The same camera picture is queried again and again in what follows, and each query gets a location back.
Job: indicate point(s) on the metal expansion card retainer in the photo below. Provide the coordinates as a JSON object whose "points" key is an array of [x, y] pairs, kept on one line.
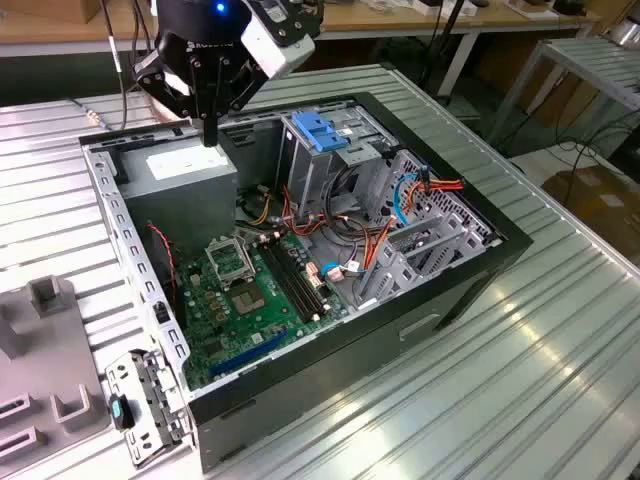
{"points": [[120, 380]]}

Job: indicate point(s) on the grey parts rack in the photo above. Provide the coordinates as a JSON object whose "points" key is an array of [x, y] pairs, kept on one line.
{"points": [[45, 350]]}

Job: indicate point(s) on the grey metal drive cage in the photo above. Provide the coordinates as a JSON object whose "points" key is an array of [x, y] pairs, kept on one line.
{"points": [[305, 175]]}

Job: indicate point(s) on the black RAM slot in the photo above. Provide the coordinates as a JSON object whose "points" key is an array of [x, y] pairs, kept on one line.
{"points": [[289, 282], [302, 272]]}

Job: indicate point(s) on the black PC case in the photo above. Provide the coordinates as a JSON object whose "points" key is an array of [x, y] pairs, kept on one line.
{"points": [[325, 380]]}

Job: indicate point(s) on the black latch with blue tab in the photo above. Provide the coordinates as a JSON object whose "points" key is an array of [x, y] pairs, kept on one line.
{"points": [[117, 410]]}

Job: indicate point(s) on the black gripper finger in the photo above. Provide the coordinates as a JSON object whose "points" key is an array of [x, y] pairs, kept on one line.
{"points": [[216, 100], [200, 90]]}

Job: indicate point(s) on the RAM stick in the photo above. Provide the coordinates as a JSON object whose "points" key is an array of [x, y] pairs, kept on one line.
{"points": [[12, 406]]}

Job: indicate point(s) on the brown cardboard box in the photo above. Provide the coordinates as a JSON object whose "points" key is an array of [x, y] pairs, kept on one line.
{"points": [[92, 9]]}

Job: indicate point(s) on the metal slat side table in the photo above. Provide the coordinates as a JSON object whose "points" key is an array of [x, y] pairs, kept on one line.
{"points": [[590, 65]]}

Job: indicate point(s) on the blue expansion slot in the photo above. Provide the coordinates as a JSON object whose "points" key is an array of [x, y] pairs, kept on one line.
{"points": [[250, 352]]}

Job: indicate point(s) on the CPU socket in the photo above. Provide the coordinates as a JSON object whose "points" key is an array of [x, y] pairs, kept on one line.
{"points": [[246, 300]]}

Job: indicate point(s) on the green motherboard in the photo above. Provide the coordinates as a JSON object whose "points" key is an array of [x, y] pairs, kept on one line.
{"points": [[260, 327]]}

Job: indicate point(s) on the cardboard box on floor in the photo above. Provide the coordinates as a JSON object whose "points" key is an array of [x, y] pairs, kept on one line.
{"points": [[600, 200]]}

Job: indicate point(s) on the grey metal disk bay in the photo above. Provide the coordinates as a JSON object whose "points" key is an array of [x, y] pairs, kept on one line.
{"points": [[395, 265]]}

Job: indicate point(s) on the grey power supply unit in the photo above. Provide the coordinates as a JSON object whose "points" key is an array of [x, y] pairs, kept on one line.
{"points": [[180, 200]]}

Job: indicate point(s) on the blue plastic drive latch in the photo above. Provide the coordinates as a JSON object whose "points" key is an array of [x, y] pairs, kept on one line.
{"points": [[312, 127]]}

